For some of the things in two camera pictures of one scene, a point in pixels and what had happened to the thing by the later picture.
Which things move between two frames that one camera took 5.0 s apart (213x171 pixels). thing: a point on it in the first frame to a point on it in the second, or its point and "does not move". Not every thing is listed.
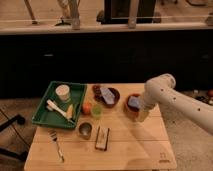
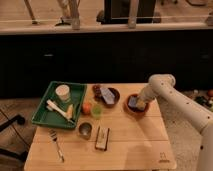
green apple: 97,110 does not move
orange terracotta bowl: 131,112 does not move
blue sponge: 135,101 does not move
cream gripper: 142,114 to 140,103
